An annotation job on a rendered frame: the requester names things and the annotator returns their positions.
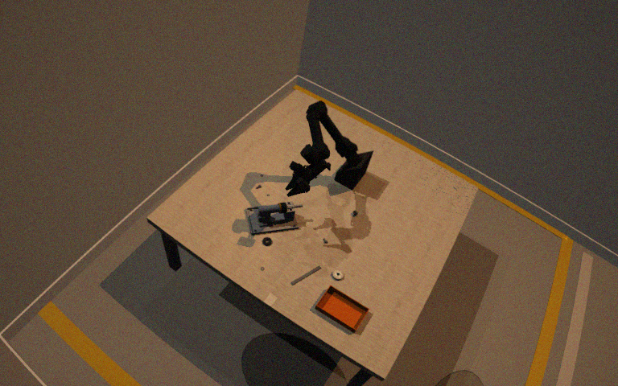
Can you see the tan round disc with centre hole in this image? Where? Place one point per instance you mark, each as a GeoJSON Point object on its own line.
{"type": "Point", "coordinates": [339, 276]}

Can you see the orange open rectangular tray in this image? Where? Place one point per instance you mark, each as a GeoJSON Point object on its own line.
{"type": "Point", "coordinates": [342, 309]}

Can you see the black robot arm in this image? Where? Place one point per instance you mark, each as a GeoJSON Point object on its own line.
{"type": "Point", "coordinates": [315, 154]}

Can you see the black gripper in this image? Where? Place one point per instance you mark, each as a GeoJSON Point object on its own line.
{"type": "Point", "coordinates": [301, 184]}

